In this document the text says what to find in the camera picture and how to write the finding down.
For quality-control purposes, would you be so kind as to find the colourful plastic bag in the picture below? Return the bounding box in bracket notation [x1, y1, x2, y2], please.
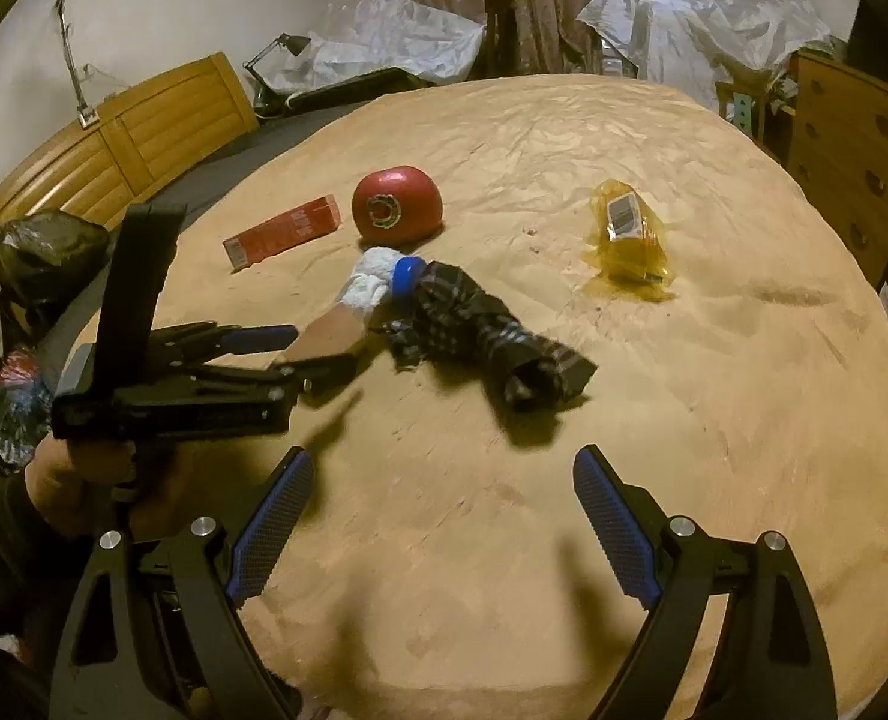
[0, 349, 55, 473]

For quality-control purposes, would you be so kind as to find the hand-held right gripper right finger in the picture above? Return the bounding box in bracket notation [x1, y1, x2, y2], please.
[573, 444, 839, 720]

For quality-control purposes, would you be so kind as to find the grey bed sheet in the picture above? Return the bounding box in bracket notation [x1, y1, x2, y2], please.
[31, 86, 385, 391]

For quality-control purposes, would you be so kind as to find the dark plaid cloth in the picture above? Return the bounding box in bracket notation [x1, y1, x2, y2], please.
[384, 261, 599, 413]

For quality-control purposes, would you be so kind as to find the brown cardboard box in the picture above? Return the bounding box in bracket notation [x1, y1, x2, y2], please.
[271, 304, 370, 372]

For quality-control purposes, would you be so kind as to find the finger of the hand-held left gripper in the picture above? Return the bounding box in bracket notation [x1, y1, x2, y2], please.
[150, 321, 299, 358]
[181, 356, 360, 395]

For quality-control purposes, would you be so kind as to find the crumpled clear plastic sheet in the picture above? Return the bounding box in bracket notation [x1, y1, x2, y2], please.
[575, 0, 835, 110]
[275, 0, 488, 95]

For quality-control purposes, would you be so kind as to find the wooden dresser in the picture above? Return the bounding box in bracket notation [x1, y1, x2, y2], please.
[785, 49, 888, 290]

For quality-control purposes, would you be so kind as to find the black desk lamp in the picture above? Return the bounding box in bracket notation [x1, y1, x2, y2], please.
[243, 33, 311, 117]

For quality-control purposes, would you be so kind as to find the person's left hand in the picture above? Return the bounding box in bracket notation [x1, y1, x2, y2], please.
[24, 436, 184, 541]

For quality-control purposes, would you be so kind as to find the yellow plastic wrapper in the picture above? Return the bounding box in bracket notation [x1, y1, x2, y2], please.
[583, 178, 677, 301]

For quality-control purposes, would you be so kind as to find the white cloth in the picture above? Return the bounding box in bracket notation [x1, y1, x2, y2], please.
[337, 246, 407, 316]

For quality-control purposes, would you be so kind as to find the teal box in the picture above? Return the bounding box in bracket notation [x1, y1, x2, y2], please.
[718, 79, 760, 140]

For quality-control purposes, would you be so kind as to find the tan blanket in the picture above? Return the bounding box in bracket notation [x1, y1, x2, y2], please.
[148, 73, 888, 720]

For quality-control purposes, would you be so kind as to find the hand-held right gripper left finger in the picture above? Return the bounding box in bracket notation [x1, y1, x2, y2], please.
[48, 446, 316, 720]

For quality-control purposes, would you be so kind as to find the wooden headboard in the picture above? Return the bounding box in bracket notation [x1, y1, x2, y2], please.
[0, 52, 261, 286]

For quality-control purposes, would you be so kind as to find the red round ball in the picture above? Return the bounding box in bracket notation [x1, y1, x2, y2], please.
[351, 165, 445, 247]

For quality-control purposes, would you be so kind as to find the red cardboard box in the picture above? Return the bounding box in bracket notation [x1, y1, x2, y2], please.
[223, 195, 344, 271]

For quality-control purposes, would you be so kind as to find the black trash bag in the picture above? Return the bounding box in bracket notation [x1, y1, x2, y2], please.
[0, 210, 111, 308]

